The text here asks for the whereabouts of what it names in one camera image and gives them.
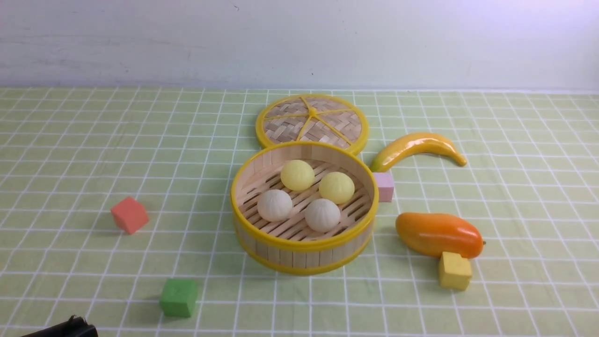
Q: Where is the yellow bun back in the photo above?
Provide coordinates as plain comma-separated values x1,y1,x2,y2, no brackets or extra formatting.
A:
280,160,315,191

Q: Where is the yellow bun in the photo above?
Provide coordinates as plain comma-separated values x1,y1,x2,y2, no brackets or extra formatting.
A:
319,171,355,205
280,160,315,191

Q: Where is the yellow bun front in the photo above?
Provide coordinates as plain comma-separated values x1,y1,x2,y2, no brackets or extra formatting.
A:
319,171,355,205

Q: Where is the white bun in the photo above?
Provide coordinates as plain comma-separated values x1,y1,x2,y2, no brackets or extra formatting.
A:
257,189,293,222
304,198,342,233

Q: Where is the white bun front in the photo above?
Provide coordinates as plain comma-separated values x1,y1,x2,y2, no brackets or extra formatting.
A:
304,198,342,233

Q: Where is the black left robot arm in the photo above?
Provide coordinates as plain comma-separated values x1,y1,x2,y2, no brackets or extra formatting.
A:
23,315,99,337

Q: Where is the bamboo steamer tray yellow rim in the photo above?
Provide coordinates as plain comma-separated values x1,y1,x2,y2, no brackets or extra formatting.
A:
230,141,379,275

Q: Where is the woven bamboo steamer lid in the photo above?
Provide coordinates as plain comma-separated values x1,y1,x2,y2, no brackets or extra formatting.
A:
255,94,369,155

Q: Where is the pink cube block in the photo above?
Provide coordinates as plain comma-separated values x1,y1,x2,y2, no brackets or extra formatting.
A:
373,171,395,202

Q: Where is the yellow toy banana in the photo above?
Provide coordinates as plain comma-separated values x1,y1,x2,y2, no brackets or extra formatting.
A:
369,132,467,172

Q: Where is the orange toy mango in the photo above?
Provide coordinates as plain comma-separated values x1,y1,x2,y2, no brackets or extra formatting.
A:
395,212,486,259

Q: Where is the red cube block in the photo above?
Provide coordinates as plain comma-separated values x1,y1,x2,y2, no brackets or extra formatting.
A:
110,196,149,234

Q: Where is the green cube block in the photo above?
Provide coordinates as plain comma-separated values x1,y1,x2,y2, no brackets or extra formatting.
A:
159,278,197,318

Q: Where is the yellow cube block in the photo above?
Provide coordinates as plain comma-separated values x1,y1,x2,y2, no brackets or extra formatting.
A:
438,252,473,292

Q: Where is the green checkered tablecloth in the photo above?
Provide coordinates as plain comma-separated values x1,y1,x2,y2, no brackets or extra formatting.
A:
0,87,599,337

